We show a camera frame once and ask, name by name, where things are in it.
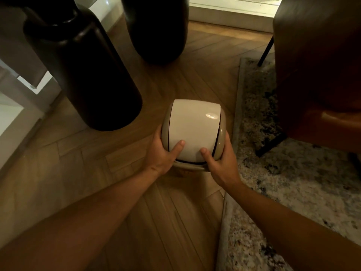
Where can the person's right hand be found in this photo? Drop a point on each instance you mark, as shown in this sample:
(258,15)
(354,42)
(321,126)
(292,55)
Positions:
(222,169)

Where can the person's left hand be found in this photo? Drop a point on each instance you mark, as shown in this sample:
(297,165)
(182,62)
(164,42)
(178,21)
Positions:
(158,156)

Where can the person's left thumb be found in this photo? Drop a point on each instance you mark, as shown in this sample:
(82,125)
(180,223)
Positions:
(176,150)

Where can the person's right thumb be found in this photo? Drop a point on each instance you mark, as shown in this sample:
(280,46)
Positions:
(207,155)

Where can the beige swing-lid trash bin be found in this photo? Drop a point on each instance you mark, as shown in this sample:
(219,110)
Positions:
(194,132)

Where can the person's right forearm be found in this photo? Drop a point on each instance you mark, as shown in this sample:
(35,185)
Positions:
(284,228)

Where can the person's left forearm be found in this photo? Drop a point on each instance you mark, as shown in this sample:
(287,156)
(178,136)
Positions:
(76,214)

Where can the grey patterned rug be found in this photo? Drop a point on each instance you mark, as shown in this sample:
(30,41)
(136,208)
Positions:
(282,180)

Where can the tall black floor vase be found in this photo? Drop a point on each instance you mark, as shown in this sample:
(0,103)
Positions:
(84,67)

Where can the round black floor vase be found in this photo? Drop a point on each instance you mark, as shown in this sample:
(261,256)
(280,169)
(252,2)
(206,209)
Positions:
(158,28)

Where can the brown leather armchair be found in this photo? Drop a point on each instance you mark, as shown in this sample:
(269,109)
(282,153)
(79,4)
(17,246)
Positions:
(321,73)

